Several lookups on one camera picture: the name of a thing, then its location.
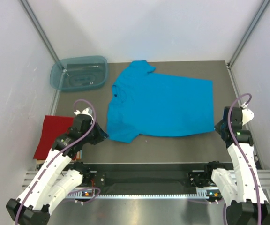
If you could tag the blue t shirt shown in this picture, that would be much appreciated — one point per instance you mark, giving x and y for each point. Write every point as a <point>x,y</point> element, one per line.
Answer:
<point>147,103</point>

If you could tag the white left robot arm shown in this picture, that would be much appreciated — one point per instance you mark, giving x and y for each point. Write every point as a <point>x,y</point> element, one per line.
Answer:
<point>58,176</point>

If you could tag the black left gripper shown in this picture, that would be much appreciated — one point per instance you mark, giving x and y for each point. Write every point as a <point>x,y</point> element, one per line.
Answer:
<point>101,135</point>

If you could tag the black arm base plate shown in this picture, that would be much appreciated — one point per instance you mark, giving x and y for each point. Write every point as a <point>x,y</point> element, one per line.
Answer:
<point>190,174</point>

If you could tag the aluminium frame rail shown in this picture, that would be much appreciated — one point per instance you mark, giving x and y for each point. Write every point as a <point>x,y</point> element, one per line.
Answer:
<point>30,175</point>

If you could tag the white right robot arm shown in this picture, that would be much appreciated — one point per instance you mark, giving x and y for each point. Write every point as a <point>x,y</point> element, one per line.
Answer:
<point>245,201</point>

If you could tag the left aluminium corner post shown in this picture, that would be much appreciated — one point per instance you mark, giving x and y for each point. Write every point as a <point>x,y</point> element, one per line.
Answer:
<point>34,20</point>

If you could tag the grey slotted cable duct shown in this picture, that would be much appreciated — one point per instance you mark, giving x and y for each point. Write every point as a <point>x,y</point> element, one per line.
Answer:
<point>197,194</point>

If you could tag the right aluminium corner post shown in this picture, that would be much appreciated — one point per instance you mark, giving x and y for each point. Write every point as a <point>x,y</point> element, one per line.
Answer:
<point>250,29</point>

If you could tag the aluminium corner post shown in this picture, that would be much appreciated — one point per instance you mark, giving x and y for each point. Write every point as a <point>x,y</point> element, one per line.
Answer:
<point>34,20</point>
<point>250,29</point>

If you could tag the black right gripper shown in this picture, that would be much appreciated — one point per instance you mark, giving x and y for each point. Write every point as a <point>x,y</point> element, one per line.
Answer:
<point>218,127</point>

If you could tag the red folded t shirt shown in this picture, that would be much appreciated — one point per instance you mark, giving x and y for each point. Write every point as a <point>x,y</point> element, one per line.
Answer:
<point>53,126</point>

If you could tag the beige folded t shirt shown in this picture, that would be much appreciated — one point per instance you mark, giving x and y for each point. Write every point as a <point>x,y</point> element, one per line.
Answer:
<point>39,162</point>

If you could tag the teal plastic basin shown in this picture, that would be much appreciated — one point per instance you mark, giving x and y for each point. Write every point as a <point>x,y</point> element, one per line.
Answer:
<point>79,73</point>

